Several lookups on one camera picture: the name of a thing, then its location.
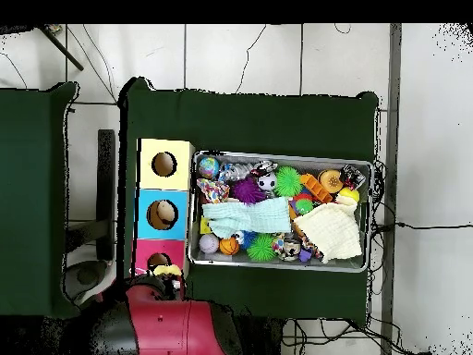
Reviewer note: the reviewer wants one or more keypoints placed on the purple spiky ball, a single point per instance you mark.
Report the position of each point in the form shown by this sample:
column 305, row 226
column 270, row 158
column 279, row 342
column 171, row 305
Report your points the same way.
column 247, row 191

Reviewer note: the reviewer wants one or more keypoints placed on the colourful heart print cloth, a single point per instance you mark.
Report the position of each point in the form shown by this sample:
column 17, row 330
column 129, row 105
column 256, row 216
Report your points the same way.
column 213, row 190

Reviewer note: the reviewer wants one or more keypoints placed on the black slanted rod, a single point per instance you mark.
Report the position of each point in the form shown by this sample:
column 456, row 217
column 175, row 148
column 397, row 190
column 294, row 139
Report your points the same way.
column 63, row 50

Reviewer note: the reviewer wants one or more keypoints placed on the cream waffle cloth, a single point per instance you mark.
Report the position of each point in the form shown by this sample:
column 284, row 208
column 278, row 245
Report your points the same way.
column 332, row 229

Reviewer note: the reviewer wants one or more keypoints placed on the wooden box with three holes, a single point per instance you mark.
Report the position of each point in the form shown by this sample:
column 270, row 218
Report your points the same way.
column 183, row 173

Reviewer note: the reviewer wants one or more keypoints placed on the black upright panel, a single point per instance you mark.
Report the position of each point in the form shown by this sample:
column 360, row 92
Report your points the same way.
column 106, row 185

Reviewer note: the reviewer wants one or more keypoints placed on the globe print ball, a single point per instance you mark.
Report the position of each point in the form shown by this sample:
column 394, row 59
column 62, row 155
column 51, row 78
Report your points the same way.
column 208, row 167

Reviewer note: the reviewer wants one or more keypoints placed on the mint green waffle cloth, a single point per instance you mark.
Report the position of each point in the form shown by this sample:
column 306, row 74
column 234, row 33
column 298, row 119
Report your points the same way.
column 251, row 218

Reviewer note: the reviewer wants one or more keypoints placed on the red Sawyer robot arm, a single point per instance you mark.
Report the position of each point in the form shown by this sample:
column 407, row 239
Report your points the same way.
column 170, row 329

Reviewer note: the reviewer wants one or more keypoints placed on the white baseball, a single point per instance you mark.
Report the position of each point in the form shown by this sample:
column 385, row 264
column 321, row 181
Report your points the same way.
column 209, row 243

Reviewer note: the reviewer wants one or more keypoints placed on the shallow metal mesh bin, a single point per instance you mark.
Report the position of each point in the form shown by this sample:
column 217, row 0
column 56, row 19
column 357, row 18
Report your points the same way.
column 325, row 162

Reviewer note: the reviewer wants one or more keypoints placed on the silver toy robot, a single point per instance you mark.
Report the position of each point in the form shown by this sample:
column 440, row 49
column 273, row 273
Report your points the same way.
column 234, row 172

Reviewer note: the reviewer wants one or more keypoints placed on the green spiky ball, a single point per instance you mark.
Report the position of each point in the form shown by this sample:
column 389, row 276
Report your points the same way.
column 288, row 182

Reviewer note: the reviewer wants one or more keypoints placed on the orange plastic block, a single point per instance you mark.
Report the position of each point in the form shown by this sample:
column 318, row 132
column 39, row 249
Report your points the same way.
column 316, row 188

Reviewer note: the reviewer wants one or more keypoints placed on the toy burger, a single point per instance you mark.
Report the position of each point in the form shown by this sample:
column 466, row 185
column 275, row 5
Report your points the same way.
column 331, row 181

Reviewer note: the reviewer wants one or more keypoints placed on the dark green table cloth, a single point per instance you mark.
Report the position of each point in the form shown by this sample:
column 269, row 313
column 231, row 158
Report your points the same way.
column 240, row 122
column 33, row 222

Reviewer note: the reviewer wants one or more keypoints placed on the grey round chair base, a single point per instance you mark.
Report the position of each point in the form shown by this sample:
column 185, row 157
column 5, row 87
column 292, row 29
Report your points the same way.
column 87, row 275

